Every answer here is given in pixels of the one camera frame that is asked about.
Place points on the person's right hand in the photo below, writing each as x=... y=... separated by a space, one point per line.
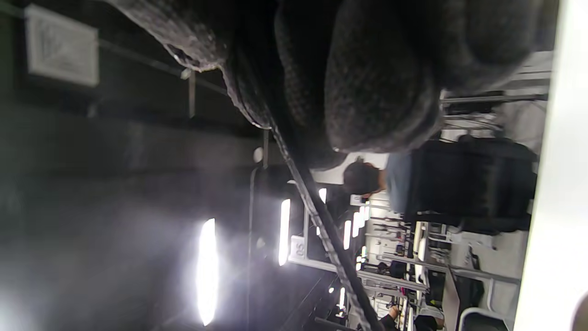
x=376 y=69

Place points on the black measuring scoop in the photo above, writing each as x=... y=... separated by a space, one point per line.
x=330 y=239

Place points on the black office chair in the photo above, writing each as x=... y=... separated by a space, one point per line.
x=468 y=184

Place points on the bright ceiling light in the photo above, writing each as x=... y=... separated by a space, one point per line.
x=284 y=234
x=206 y=276

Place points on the black computer tower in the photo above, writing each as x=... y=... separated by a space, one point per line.
x=468 y=292

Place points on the white ceiling panel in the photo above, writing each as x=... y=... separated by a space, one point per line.
x=62 y=46

